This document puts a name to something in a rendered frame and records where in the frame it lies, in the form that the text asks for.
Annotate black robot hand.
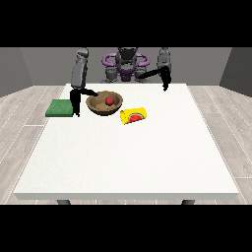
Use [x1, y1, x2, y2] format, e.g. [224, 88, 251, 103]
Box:
[69, 87, 99, 118]
[135, 66, 172, 93]

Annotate green square pad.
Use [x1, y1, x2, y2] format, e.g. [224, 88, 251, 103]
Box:
[44, 98, 75, 118]

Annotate brown wooden bowl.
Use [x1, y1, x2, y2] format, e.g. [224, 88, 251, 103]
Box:
[86, 91, 124, 117]

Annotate yellow cup with melon print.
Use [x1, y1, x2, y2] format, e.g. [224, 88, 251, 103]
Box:
[119, 106, 148, 126]

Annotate grey robot trunk purple rings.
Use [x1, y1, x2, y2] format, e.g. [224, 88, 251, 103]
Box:
[99, 47, 153, 85]

